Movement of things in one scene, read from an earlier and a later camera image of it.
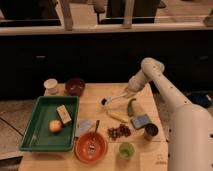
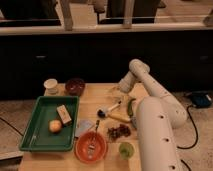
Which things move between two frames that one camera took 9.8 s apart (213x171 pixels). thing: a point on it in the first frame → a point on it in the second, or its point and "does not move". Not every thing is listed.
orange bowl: [91, 147] does not move
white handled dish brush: [106, 101] → [101, 113]
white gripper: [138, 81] → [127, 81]
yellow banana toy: [118, 116] does not move
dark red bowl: [75, 87] does not move
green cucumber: [130, 107] does not move
